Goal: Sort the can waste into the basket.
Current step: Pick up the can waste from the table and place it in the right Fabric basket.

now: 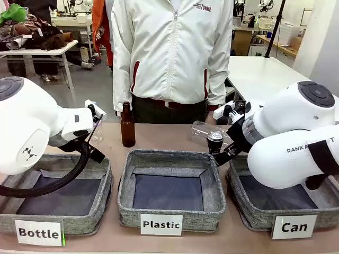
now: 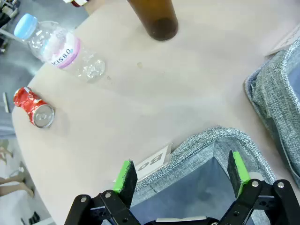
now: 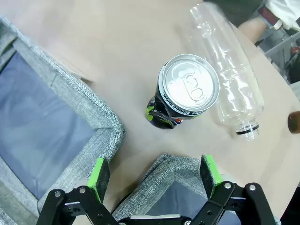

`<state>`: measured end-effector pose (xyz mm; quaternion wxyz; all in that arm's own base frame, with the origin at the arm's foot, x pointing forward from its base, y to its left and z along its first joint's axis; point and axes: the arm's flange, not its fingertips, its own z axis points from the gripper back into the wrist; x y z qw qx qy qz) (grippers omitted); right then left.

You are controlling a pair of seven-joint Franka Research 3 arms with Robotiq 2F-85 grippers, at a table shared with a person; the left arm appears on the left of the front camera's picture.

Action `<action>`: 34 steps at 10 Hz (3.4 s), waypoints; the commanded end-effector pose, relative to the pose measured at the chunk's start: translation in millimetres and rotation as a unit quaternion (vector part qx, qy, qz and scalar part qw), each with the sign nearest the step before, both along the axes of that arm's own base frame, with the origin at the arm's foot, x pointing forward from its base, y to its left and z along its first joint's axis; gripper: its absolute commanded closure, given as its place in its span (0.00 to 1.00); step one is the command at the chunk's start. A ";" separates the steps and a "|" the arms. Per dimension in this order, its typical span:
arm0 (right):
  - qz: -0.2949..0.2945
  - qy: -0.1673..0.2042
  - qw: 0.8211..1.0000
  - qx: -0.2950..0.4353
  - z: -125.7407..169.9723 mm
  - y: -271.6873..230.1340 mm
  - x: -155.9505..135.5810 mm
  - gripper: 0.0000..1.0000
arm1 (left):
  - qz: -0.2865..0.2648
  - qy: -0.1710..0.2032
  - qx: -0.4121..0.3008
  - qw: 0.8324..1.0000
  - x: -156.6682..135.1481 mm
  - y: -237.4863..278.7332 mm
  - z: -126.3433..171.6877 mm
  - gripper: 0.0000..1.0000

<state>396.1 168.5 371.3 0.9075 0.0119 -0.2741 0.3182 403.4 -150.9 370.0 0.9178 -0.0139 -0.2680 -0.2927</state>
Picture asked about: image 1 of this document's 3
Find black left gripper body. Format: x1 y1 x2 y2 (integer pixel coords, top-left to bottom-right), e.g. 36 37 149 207
79 143 106 164

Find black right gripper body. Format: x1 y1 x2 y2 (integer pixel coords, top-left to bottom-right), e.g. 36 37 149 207
226 116 254 159

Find black aluminium can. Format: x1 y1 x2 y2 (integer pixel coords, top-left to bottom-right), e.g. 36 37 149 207
206 130 225 157

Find clear plastic bottle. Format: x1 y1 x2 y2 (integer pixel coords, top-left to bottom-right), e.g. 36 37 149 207
92 123 105 144
190 120 231 150

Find brown glass beer bottle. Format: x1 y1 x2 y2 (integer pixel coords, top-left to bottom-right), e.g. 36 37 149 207
120 102 136 148

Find person's right forearm white sleeve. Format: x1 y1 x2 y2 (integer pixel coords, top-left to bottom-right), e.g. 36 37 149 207
111 47 133 117

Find person's left forearm white sleeve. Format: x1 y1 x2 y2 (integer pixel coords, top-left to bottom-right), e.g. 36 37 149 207
206 47 234 112

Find grey fabric basket plastic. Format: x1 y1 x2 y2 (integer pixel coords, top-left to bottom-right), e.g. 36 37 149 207
117 149 227 233

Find grey fabric basket bottle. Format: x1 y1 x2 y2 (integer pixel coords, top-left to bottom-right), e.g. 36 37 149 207
0 153 114 236

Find grey fabric basket can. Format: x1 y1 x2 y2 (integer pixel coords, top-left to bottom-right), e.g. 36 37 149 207
227 155 339 233

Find white sign reading Can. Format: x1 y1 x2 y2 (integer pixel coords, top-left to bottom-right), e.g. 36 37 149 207
271 214 318 240

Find large white table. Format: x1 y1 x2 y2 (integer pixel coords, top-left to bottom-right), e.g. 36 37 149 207
225 55 315 106

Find white sign reading Plastic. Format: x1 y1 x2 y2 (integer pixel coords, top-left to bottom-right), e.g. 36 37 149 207
139 213 184 236

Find white sign reading Bottle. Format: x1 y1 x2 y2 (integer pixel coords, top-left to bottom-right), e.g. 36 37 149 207
14 218 66 247

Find large cardboard box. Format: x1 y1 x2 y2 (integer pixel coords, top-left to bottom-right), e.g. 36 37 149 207
233 30 252 56

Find person in white jacket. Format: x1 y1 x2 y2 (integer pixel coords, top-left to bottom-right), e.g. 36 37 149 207
110 0 234 125

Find wooden workbench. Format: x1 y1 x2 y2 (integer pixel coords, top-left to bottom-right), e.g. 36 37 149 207
256 34 299 58

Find small cardboard box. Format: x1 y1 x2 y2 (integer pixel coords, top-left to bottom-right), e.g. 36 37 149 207
79 46 90 62

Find black tripod pole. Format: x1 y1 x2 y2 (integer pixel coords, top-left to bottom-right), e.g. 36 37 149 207
264 0 287 58

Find white storage boxes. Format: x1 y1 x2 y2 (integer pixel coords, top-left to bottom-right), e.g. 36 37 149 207
279 21 304 40

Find pile of dark clothes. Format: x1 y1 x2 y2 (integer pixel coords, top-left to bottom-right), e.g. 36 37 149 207
0 10 74 51

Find white background desk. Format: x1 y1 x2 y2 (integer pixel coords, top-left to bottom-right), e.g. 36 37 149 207
51 15 93 58

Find person in orange jacket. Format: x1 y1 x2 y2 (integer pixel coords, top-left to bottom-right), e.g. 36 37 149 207
92 0 114 67

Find person in dark clothes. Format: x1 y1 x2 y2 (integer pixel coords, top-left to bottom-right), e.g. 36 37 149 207
20 0 59 81

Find green cloth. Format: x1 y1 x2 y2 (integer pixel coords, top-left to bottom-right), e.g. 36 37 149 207
0 4 29 26

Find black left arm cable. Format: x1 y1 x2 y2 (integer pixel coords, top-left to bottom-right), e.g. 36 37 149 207
0 142 92 198

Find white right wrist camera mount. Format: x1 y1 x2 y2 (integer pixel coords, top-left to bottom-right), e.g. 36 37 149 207
213 101 247 125

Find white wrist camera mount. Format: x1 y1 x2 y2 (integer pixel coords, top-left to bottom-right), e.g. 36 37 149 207
213 101 247 125
84 99 107 125

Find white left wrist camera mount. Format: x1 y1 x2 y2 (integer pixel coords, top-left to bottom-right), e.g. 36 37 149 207
84 99 107 125

